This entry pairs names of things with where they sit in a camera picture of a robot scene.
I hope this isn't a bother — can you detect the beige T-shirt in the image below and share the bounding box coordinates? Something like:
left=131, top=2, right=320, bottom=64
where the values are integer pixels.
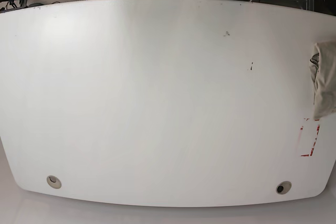
left=309, top=40, right=335, bottom=120

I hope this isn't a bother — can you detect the right table grommet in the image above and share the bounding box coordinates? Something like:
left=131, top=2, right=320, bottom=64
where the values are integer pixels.
left=276, top=181, right=292, bottom=195

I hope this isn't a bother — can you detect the table grommet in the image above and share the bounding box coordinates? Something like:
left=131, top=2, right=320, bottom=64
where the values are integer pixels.
left=276, top=181, right=292, bottom=195
left=47, top=176, right=61, bottom=189

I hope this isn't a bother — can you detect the red tape rectangle marking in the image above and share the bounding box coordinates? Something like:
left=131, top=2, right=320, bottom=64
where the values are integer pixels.
left=297, top=118, right=320, bottom=157

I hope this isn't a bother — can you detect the left table grommet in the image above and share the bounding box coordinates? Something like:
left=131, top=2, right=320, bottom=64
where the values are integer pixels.
left=47, top=176, right=61, bottom=189

